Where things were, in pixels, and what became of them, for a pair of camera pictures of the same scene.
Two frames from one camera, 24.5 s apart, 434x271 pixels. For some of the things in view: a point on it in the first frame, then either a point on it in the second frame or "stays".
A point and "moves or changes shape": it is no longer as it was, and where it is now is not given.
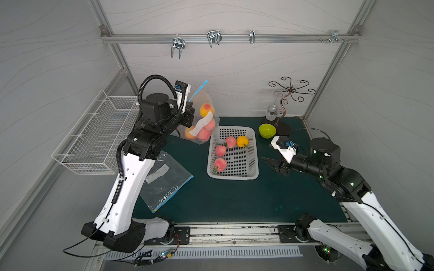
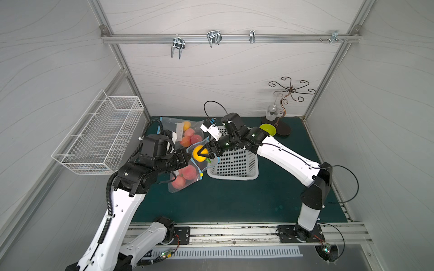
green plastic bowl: x=267 y=130 stays
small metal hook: x=252 y=36 stays
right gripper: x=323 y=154 -> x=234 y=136
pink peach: x=204 y=134 -> x=195 y=139
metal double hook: x=179 y=43 stays
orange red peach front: x=187 y=135 -> x=186 y=141
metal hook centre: x=214 y=36 stays
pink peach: x=221 y=164 -> x=179 y=183
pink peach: x=211 y=126 -> x=189 y=132
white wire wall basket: x=93 y=147 stays
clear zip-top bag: x=167 y=178 -> x=193 y=173
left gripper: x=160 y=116 -> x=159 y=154
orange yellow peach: x=205 y=108 moves or changes shape
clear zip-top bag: x=206 y=118 moves or changes shape
